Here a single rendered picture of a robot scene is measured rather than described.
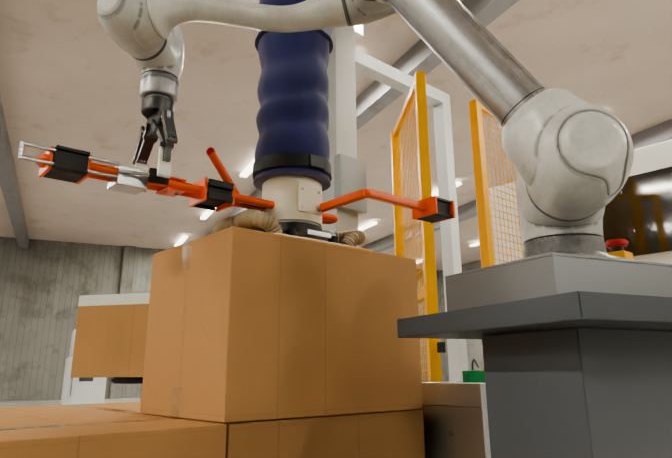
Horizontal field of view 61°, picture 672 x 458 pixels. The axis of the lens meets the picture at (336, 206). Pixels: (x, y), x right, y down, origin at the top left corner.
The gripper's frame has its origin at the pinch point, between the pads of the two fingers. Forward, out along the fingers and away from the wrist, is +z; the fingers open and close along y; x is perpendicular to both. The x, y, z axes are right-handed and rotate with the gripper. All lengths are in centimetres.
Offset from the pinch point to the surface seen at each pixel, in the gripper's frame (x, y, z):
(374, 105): -395, 323, -263
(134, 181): 4.6, -1.7, 1.8
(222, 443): -11, -19, 57
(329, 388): -38, -19, 47
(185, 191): -7.9, -1.6, 1.7
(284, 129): -33.7, -5.5, -20.3
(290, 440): -28, -18, 57
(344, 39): -149, 99, -145
